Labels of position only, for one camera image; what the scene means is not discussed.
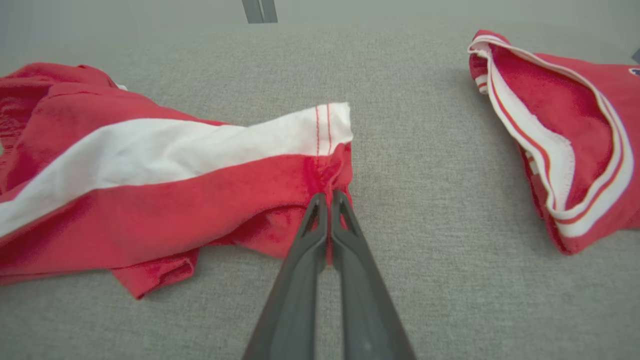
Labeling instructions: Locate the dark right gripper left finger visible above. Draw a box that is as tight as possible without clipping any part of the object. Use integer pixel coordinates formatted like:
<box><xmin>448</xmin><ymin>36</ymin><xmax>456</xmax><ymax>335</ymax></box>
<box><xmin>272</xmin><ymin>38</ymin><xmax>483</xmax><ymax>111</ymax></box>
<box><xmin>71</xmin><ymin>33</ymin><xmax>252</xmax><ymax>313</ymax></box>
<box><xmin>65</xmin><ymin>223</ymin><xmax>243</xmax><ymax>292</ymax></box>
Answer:
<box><xmin>242</xmin><ymin>192</ymin><xmax>331</xmax><ymax>360</ymax></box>

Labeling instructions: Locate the grey partition post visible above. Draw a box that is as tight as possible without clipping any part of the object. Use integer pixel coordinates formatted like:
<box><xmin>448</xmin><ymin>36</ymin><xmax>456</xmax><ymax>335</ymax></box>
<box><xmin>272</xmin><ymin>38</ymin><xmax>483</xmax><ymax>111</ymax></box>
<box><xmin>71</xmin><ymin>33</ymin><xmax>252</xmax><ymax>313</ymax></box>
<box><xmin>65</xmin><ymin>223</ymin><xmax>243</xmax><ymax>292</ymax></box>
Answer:
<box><xmin>241</xmin><ymin>0</ymin><xmax>278</xmax><ymax>24</ymax></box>

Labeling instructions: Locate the red Bulls jersey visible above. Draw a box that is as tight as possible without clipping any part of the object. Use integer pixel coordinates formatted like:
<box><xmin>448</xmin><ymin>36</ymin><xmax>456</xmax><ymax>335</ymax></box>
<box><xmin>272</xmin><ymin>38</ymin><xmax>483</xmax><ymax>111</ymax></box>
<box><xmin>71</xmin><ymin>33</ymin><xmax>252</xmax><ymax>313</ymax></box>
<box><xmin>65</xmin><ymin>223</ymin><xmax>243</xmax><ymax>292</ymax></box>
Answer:
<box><xmin>467</xmin><ymin>29</ymin><xmax>640</xmax><ymax>256</ymax></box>

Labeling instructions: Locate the red shorts white trim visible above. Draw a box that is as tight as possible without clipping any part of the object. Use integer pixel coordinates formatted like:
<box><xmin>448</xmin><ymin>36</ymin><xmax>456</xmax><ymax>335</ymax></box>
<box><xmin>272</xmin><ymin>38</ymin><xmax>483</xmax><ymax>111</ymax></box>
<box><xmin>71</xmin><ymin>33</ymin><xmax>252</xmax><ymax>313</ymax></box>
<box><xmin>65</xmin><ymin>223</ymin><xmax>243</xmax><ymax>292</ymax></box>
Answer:
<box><xmin>0</xmin><ymin>62</ymin><xmax>354</xmax><ymax>300</ymax></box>

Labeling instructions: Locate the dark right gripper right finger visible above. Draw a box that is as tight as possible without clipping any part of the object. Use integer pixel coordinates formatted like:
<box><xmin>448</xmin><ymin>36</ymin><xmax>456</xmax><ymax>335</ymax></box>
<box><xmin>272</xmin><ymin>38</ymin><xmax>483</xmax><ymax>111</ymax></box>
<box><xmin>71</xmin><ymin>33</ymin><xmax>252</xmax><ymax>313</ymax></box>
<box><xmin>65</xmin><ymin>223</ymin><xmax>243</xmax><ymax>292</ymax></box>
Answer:
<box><xmin>330</xmin><ymin>190</ymin><xmax>417</xmax><ymax>360</ymax></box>

